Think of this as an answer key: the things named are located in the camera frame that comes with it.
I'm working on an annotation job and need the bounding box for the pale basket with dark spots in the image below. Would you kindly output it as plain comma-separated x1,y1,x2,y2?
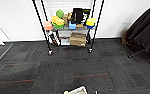
63,85,89,94

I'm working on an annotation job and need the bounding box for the large brown cardboard box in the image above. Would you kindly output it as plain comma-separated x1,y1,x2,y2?
69,32,88,47

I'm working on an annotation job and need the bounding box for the white printed box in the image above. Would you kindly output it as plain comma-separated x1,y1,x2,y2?
59,36,72,47

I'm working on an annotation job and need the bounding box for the blue box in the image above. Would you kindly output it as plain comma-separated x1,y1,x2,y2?
68,21,78,31

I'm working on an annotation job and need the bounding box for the yellow blue round toy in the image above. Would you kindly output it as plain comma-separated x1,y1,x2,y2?
85,17,97,30

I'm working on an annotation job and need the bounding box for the brown toy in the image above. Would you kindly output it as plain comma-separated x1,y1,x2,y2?
63,12,74,25

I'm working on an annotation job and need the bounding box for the yellow orange toy block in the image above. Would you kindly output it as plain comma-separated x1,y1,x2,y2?
51,15,66,30

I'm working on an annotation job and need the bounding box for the green toy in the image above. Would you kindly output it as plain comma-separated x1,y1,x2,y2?
55,8,65,19

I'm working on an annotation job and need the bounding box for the black office chair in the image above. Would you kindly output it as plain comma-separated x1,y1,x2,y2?
126,19,150,68

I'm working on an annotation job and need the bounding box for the black garment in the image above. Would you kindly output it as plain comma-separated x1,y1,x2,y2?
121,7,150,52

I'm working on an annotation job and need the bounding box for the black wire shelf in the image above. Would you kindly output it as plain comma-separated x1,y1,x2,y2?
31,0,106,56

